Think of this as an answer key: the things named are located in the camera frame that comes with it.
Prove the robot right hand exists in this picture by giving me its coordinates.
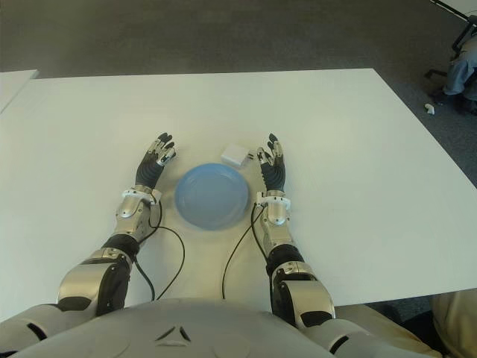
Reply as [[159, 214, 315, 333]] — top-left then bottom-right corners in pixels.
[[255, 132, 288, 192]]

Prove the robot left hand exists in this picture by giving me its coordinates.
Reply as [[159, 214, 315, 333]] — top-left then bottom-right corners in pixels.
[[134, 131, 177, 189]]

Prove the white charger block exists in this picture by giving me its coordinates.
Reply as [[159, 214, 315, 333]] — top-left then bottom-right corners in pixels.
[[219, 143, 256, 169]]

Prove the blue plastic plate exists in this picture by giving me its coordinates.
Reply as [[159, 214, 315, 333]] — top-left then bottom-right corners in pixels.
[[174, 163, 251, 231]]

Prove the grey robot torso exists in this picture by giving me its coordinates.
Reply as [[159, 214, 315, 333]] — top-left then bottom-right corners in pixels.
[[10, 296, 336, 358]]

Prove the neighbouring white table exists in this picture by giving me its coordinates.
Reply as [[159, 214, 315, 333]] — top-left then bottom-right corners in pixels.
[[0, 69, 40, 115]]

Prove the seated person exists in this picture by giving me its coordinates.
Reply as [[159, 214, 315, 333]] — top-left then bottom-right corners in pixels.
[[443, 37, 477, 115]]

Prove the beige fabric object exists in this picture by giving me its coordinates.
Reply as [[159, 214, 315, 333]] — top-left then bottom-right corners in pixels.
[[430, 292, 477, 358]]

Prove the white table edge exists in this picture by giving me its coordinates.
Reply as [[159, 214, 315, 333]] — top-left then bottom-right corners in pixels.
[[428, 0, 477, 19]]

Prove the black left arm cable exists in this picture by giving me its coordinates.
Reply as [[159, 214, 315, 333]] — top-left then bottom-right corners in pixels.
[[133, 199, 186, 302]]

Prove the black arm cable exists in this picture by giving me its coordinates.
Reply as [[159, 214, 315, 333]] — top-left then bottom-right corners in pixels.
[[133, 199, 186, 302], [222, 203, 268, 299]]

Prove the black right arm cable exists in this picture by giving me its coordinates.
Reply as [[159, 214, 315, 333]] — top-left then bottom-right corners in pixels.
[[222, 203, 268, 299]]

